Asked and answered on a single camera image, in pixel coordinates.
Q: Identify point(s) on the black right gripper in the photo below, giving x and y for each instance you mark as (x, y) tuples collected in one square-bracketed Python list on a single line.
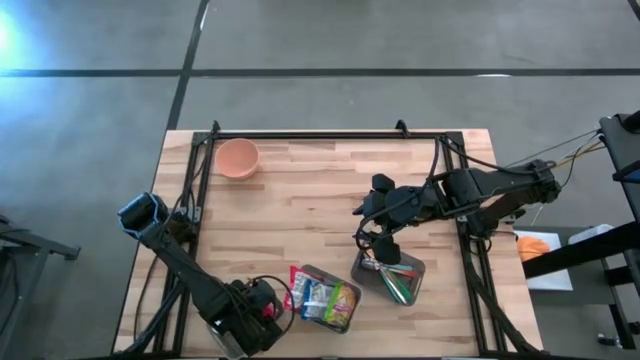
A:
[(395, 205)]

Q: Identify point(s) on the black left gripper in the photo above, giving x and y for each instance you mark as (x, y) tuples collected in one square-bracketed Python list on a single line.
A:
[(240, 320)]

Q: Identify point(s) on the red ramen packet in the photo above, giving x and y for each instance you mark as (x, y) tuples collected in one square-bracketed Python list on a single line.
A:
[(297, 287)]

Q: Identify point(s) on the dark grey plastic bin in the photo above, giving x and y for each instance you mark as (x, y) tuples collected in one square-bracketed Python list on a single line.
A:
[(419, 280)]

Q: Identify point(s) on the blue ramen packet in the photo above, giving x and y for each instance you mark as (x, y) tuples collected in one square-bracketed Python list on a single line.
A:
[(315, 300)]

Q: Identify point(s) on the light grey plastic bin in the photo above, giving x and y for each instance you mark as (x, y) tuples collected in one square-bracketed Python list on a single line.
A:
[(320, 272), (222, 345)]

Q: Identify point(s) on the shrimp ramen packet green edge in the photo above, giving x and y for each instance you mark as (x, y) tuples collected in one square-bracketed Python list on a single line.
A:
[(341, 305)]

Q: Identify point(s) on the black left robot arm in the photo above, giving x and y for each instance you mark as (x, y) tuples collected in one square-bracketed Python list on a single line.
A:
[(170, 250)]

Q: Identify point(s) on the orange cloth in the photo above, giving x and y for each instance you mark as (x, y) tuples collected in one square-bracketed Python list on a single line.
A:
[(532, 248)]

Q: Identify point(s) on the peach plastic bowl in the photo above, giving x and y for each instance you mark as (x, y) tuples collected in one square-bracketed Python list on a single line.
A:
[(237, 158)]

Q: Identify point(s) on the white paper sheet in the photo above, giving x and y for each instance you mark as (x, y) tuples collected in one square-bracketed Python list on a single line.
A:
[(550, 275)]

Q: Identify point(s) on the clear plastic container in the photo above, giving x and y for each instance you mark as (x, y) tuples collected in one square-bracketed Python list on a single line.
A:
[(592, 234)]

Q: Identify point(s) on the black metal stand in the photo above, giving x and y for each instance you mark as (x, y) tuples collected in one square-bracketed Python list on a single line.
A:
[(30, 245)]

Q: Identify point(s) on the black rig table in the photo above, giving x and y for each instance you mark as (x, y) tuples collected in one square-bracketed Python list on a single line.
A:
[(620, 145)]

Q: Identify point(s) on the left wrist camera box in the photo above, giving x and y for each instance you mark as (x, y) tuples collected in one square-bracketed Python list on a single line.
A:
[(260, 295)]

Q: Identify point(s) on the black aluminium table frame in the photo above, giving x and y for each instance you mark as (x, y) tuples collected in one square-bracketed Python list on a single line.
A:
[(325, 135)]

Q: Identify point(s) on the silver mounting bracket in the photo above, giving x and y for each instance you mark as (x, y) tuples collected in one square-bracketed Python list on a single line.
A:
[(196, 214)]

